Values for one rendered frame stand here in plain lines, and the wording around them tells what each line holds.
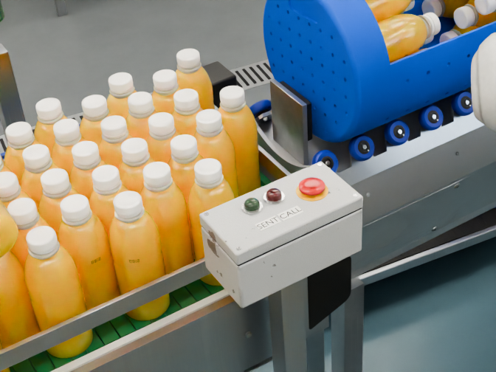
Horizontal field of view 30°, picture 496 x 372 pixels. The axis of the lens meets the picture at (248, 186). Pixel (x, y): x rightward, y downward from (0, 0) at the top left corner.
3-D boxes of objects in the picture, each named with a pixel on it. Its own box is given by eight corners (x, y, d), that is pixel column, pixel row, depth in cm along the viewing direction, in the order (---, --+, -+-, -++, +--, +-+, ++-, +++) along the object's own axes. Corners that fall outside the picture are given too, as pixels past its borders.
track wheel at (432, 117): (430, 98, 161) (424, 100, 163) (418, 119, 159) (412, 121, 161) (449, 114, 162) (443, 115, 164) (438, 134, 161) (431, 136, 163)
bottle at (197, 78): (221, 160, 166) (212, 69, 154) (182, 167, 165) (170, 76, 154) (215, 138, 172) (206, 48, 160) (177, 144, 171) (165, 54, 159)
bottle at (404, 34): (332, 33, 147) (426, -2, 154) (316, 51, 153) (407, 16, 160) (352, 72, 146) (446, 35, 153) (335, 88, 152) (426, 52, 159)
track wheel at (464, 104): (463, 84, 164) (457, 86, 165) (452, 105, 162) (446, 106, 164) (481, 99, 165) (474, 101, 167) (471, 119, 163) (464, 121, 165)
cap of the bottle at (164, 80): (154, 79, 154) (153, 69, 152) (178, 77, 153) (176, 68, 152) (153, 91, 150) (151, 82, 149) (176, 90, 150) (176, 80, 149)
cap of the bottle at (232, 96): (224, 110, 145) (223, 100, 144) (218, 97, 148) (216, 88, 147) (247, 105, 146) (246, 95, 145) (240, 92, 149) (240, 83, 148)
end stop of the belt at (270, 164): (323, 217, 145) (323, 202, 143) (319, 219, 144) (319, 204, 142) (199, 103, 172) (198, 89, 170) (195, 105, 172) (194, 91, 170)
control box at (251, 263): (362, 251, 131) (364, 194, 124) (241, 310, 123) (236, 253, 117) (322, 213, 138) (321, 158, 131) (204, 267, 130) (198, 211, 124)
